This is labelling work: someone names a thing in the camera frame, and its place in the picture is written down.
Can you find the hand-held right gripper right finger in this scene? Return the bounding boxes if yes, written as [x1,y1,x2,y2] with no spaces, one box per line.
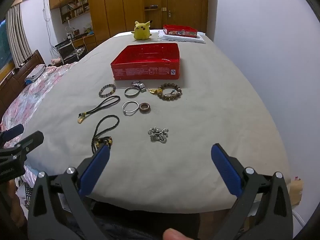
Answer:
[211,143,293,240]

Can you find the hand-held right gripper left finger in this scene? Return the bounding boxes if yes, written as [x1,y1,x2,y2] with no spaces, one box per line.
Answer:
[27,145,111,240]

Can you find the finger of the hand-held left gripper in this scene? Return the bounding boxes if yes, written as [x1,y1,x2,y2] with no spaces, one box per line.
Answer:
[0,124,25,145]
[0,131,45,161]

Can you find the black bead necklace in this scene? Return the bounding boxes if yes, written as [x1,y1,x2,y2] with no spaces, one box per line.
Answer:
[91,115,120,154]

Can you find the black cord gold charm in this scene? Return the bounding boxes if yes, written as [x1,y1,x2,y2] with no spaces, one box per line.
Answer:
[77,95,121,125]

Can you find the silver chain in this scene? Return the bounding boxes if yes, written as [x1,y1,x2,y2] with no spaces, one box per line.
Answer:
[147,127,169,144]

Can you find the grey bead bracelet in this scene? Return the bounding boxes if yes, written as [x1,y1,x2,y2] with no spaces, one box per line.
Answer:
[98,84,117,98]

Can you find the thick silver bangle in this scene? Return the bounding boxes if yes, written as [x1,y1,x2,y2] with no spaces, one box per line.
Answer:
[124,86,140,98]

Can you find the wooden bead bracelet gold charm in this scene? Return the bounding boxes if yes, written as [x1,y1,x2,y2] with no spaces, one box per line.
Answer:
[149,83,182,101]

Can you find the large red box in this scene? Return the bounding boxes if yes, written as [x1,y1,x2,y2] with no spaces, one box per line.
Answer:
[110,42,181,81]

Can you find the person's right hand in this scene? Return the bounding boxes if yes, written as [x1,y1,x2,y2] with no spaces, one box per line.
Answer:
[162,228,190,240]

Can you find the pink floral blanket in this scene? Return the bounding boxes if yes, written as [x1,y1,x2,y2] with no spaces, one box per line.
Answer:
[0,61,78,150]

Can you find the dark wooden headboard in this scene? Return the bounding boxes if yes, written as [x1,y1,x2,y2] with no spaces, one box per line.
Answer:
[0,49,47,120]

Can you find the grey folded cloth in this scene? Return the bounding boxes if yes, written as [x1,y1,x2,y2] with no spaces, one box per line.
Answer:
[24,64,46,84]

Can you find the thin silver bangle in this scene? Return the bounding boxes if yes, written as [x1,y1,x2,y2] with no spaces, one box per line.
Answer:
[122,100,139,115]

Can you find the person's dark pants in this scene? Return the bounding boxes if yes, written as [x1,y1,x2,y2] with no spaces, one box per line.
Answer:
[60,199,201,240]

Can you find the brown paper bag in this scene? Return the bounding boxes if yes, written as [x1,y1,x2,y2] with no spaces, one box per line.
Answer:
[287,177,304,207]

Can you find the window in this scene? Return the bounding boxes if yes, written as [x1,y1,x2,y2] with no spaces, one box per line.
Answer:
[0,19,16,71]

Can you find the black metal chair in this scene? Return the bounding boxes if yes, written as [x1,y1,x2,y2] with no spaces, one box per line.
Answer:
[54,39,87,65]

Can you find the silver wristwatch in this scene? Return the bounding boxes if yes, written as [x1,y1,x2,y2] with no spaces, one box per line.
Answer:
[132,80,146,93]

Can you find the striped beige curtain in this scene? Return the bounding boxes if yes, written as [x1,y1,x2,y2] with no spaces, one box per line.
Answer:
[5,2,33,68]

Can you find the wooden desk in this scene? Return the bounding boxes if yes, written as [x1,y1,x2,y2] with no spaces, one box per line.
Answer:
[57,31,97,53]

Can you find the white folded towel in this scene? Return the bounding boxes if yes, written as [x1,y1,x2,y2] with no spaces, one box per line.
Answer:
[158,30,207,44]

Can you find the wooden bookshelf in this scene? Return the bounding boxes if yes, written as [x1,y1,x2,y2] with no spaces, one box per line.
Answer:
[59,0,90,25]

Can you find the red printed box lid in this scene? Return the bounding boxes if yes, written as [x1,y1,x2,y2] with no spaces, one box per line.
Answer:
[163,24,198,39]

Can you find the yellow plush toy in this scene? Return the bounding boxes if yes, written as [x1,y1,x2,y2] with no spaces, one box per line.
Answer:
[132,20,152,41]

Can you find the wooden wardrobe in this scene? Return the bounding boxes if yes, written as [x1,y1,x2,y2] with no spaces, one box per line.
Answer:
[49,0,160,48]

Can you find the wooden door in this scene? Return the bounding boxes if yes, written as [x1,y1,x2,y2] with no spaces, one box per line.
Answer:
[165,0,209,34]

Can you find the white cable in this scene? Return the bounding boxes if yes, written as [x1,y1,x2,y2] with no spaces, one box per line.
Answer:
[292,210,306,227]

